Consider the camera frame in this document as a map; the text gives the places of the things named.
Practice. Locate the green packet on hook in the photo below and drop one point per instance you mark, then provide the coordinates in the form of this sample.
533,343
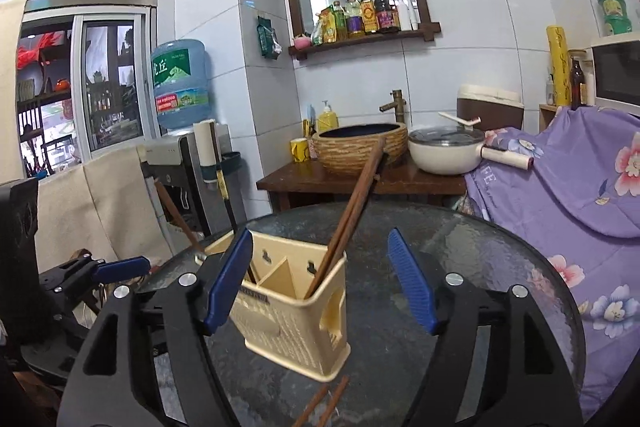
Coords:
267,38

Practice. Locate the dark soy sauce bottle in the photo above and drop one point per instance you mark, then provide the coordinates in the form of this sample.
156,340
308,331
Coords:
386,12

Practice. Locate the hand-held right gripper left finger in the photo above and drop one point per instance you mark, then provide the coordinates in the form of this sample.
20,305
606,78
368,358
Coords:
230,277

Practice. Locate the yellow label oil bottle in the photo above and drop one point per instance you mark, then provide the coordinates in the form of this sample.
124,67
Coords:
369,14

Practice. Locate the yellow soap bottle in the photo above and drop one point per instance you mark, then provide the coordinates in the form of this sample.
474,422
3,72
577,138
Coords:
327,119

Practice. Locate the cream plastic utensil holder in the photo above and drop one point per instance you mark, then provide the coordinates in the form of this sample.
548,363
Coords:
280,322

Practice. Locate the grey water dispenser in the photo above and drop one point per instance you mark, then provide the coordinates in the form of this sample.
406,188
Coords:
175,167

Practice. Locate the brass faucet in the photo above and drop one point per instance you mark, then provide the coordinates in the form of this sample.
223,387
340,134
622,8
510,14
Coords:
397,104

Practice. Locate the black chopstick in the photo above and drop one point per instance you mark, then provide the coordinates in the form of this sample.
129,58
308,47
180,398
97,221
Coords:
227,202

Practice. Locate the small clear bottle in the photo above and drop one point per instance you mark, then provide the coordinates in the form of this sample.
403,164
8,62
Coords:
550,91

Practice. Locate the brown wooden chopstick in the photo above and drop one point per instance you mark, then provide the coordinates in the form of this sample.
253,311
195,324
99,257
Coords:
312,404
175,212
359,217
365,177
334,399

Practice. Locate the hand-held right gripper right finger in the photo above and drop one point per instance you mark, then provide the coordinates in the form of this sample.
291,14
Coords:
410,277

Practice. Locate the white plastic bottles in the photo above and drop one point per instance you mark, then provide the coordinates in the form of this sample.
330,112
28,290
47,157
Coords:
407,14

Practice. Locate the cream cloth curtain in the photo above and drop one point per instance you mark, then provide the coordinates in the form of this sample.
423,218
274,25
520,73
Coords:
100,202

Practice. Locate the blue cup holder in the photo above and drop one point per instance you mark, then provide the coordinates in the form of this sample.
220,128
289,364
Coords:
231,161

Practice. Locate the yellow green seasoning packet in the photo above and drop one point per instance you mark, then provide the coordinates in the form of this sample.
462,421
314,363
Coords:
326,27

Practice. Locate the brown and white rice cooker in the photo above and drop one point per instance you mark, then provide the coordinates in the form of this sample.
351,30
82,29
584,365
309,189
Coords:
492,109

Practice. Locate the red flower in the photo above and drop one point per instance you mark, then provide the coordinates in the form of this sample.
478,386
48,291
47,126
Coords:
40,48

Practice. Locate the small wooden rack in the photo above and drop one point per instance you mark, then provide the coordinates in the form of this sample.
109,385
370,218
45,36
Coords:
547,117

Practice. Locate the purple label bottle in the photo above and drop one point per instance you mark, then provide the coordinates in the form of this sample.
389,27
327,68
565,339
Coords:
354,21

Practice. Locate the blue water jug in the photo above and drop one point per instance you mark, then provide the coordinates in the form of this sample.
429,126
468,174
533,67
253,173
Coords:
180,82

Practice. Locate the green instant noodle cup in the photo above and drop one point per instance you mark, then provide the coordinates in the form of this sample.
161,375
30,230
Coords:
612,7
616,26

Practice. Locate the dark wooden counter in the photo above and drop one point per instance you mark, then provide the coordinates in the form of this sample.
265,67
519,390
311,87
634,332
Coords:
310,184

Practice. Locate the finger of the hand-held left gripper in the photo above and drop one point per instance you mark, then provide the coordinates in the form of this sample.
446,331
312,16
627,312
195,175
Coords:
120,268

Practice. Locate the white pot with glass lid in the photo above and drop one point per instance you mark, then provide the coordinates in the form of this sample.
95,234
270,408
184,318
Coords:
445,154

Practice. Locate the wicker wrapped basin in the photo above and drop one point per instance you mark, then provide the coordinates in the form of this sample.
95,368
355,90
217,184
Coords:
350,154

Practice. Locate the white microwave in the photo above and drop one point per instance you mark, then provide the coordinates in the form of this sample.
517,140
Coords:
617,72

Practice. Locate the purple floral cloth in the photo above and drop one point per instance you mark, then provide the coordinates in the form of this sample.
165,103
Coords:
565,217

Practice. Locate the white ladle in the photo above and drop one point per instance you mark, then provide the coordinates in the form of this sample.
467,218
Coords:
457,118

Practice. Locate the kitchen tools in mug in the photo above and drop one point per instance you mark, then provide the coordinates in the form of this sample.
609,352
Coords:
310,127

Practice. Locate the pink small bowl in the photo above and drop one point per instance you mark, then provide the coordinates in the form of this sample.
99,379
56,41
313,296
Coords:
301,42

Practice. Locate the sliding window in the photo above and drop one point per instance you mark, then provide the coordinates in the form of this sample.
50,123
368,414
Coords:
105,82

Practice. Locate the yellow mug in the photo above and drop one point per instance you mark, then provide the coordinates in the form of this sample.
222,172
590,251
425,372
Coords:
299,151

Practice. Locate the brown glass bottle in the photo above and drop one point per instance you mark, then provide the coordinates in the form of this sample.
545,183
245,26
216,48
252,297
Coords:
577,84

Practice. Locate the white paper cup tube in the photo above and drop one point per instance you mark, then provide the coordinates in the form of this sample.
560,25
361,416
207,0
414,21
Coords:
204,142

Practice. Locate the green glass bottle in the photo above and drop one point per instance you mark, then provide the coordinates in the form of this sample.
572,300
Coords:
340,22

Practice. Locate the yellow roll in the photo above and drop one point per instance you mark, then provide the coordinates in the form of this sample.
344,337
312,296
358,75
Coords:
558,67

